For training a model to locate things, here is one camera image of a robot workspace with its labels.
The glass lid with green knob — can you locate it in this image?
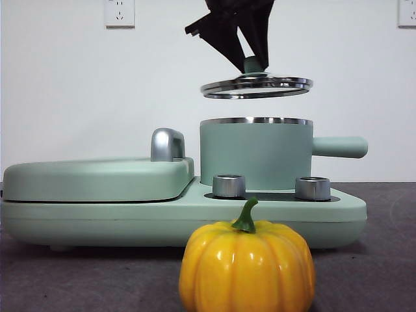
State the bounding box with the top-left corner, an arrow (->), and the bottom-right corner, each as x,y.
200,55 -> 313,100

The yellow toy pumpkin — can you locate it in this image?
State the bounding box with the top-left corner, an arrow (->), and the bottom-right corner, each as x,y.
178,196 -> 316,312

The green steamer pot with handle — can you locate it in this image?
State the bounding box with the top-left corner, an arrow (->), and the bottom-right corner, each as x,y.
198,116 -> 369,191

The silver control knob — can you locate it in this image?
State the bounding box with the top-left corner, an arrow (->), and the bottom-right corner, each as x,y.
211,174 -> 247,198
294,176 -> 332,201

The white wall socket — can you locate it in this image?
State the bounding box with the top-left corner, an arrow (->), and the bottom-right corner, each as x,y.
398,0 -> 416,29
104,0 -> 136,29

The green breakfast machine base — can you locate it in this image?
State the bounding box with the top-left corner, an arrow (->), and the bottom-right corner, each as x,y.
0,177 -> 369,253

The silver griddle cover handle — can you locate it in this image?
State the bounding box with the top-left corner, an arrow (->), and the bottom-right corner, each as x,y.
150,128 -> 187,163

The green griddle cover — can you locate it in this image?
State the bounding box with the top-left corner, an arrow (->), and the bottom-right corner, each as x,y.
2,156 -> 196,203

